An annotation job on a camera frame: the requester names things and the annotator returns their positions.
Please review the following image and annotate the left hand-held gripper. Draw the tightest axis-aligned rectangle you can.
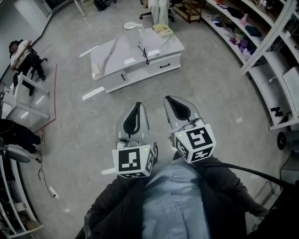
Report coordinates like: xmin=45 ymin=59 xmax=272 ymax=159
xmin=112 ymin=102 xmax=158 ymax=179

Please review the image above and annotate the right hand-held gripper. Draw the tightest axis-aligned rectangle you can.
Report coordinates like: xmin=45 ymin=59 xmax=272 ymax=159
xmin=163 ymin=96 xmax=217 ymax=164

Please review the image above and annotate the white electric kettle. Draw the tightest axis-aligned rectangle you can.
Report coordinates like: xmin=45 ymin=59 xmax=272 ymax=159
xmin=121 ymin=21 xmax=146 ymax=47

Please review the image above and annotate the person's left forearm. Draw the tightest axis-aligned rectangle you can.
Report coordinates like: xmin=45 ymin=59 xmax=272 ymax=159
xmin=90 ymin=171 xmax=152 ymax=234

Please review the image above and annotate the person's right forearm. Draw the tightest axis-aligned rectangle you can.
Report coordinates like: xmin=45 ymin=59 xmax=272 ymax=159
xmin=192 ymin=154 xmax=271 ymax=218

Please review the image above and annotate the white marble coffee table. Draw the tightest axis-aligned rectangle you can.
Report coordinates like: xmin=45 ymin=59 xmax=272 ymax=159
xmin=90 ymin=27 xmax=185 ymax=93

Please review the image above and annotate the red floor tape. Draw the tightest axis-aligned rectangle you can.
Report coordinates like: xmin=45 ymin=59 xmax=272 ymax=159
xmin=34 ymin=63 xmax=58 ymax=135

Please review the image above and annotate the yellow green book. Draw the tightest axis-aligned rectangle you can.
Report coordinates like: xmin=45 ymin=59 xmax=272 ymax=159
xmin=151 ymin=23 xmax=175 ymax=38

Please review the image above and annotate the person's blue shirt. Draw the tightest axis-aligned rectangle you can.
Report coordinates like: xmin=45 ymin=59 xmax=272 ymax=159
xmin=141 ymin=158 xmax=211 ymax=239

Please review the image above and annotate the purple toy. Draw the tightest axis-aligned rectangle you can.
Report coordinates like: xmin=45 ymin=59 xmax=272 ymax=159
xmin=228 ymin=35 xmax=257 ymax=56

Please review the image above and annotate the wooden trolley cart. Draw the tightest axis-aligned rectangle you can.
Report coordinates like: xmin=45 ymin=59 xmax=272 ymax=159
xmin=172 ymin=0 xmax=202 ymax=24

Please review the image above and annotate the black office chair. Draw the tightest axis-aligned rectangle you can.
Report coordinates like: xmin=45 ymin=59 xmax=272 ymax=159
xmin=23 ymin=46 xmax=49 ymax=81
xmin=139 ymin=8 xmax=175 ymax=23

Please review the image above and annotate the black wheel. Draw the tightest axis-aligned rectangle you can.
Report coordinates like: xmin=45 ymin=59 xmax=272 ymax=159
xmin=277 ymin=131 xmax=287 ymax=150

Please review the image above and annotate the white shelving unit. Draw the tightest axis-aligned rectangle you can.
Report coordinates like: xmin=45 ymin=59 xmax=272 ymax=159
xmin=200 ymin=0 xmax=299 ymax=131

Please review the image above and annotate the dark teal box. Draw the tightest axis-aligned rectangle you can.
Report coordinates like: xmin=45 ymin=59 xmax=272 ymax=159
xmin=244 ymin=25 xmax=262 ymax=38

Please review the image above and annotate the black cloth bag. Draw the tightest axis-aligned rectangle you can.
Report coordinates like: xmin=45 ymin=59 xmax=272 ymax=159
xmin=228 ymin=6 xmax=245 ymax=20

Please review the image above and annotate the person's black jacket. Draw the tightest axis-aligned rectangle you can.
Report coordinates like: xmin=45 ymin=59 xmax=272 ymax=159
xmin=77 ymin=154 xmax=299 ymax=239

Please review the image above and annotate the white desk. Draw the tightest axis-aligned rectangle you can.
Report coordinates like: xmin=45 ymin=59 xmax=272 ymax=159
xmin=1 ymin=71 xmax=51 ymax=120

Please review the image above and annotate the gray chair seat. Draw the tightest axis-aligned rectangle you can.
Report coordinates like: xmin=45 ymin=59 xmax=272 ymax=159
xmin=0 ymin=142 xmax=31 ymax=164

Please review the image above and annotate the black backpack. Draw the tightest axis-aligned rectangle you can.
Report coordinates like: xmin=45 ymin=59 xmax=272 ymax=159
xmin=93 ymin=0 xmax=111 ymax=12

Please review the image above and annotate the white storage rack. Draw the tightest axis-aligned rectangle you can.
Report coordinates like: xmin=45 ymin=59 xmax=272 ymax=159
xmin=0 ymin=154 xmax=45 ymax=239

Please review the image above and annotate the glass teapot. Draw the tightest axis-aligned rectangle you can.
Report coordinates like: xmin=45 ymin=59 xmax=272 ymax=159
xmin=254 ymin=0 xmax=269 ymax=13

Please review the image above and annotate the black power cable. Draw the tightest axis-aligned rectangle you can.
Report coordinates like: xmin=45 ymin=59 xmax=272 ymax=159
xmin=137 ymin=45 xmax=150 ymax=65

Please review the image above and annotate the thick black gripper cable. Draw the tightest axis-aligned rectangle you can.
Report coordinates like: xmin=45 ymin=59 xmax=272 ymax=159
xmin=202 ymin=162 xmax=299 ymax=190

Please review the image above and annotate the black floor cable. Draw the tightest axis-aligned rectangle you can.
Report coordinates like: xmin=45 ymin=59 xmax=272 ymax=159
xmin=34 ymin=157 xmax=53 ymax=196

